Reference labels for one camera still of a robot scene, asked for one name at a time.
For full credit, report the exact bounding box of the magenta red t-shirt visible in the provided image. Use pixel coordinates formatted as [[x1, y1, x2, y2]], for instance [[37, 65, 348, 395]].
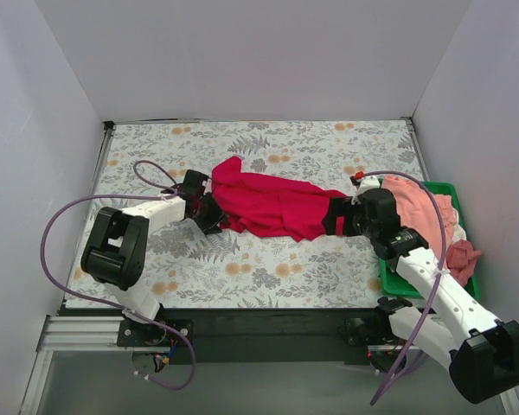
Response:
[[212, 156, 344, 242]]

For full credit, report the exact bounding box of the dusty rose t-shirt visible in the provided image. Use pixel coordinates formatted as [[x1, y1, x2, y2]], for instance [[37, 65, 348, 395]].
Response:
[[446, 239, 483, 286]]

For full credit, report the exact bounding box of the green plastic bin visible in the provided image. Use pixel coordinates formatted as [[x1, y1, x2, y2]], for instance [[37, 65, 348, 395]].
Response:
[[380, 182, 480, 299]]

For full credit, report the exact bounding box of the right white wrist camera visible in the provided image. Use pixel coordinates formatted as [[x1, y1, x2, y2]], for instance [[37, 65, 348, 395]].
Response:
[[350, 171, 381, 200]]

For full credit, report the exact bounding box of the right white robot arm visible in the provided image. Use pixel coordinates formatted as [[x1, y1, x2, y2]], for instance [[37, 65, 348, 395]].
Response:
[[323, 188, 519, 404]]

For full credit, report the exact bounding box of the salmon pink t-shirt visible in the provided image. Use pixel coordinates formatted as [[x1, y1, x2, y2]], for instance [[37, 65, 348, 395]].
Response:
[[381, 176, 458, 256]]

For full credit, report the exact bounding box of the floral patterned table mat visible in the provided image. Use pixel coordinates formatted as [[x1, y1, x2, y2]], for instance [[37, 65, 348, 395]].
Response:
[[64, 120, 427, 310]]

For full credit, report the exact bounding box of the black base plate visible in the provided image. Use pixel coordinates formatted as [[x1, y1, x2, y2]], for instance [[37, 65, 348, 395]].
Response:
[[116, 307, 399, 364]]

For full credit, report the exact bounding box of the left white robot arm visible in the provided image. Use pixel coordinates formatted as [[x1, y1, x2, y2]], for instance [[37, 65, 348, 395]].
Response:
[[80, 170, 227, 346]]

